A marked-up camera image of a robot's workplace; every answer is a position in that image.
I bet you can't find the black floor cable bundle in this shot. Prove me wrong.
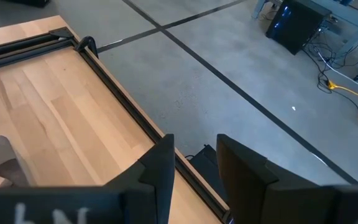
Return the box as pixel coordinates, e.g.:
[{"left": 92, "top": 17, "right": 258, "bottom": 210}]
[{"left": 303, "top": 27, "right": 358, "bottom": 118}]

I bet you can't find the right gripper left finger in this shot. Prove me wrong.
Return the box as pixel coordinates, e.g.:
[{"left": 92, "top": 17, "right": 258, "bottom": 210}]
[{"left": 106, "top": 134, "right": 177, "bottom": 224}]

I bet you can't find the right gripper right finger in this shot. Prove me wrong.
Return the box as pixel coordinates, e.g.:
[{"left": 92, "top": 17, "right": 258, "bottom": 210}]
[{"left": 216, "top": 134, "right": 339, "bottom": 224}]

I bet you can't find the thick white floor cable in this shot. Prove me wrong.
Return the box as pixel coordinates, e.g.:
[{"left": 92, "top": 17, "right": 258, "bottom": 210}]
[{"left": 317, "top": 51, "right": 358, "bottom": 97}]

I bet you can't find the yellow extension cable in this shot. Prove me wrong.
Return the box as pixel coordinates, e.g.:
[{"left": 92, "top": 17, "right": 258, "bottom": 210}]
[{"left": 326, "top": 80, "right": 358, "bottom": 105}]

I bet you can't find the black clamp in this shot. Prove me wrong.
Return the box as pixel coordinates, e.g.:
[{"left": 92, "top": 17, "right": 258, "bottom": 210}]
[{"left": 75, "top": 35, "right": 99, "bottom": 59}]

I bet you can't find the black computer tower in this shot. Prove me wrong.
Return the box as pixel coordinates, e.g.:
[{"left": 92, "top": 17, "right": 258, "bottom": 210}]
[{"left": 265, "top": 0, "right": 333, "bottom": 56}]

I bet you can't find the black aluminium table frame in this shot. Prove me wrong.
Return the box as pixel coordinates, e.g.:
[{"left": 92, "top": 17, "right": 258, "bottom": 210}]
[{"left": 0, "top": 27, "right": 232, "bottom": 224}]

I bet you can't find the black flat box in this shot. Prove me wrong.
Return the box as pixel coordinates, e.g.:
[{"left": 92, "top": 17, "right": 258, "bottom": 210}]
[{"left": 185, "top": 144, "right": 229, "bottom": 203}]

